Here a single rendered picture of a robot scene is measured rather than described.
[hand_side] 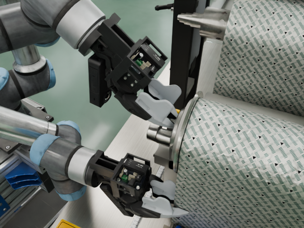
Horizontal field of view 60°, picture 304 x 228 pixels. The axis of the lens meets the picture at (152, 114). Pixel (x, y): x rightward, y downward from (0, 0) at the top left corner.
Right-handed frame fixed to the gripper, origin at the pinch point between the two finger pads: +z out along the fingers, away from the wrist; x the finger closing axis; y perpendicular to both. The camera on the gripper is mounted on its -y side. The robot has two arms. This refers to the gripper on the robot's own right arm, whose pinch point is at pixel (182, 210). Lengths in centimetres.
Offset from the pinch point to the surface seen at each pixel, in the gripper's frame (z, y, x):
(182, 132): -2.2, 21.2, 0.8
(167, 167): -6.1, 1.8, 7.0
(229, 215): 8.2, 5.2, -0.2
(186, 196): 0.3, 6.1, -0.2
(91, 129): -101, -109, 89
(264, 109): 9.2, 14.2, 19.6
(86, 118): -112, -109, 99
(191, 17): -10.4, 25.3, 29.8
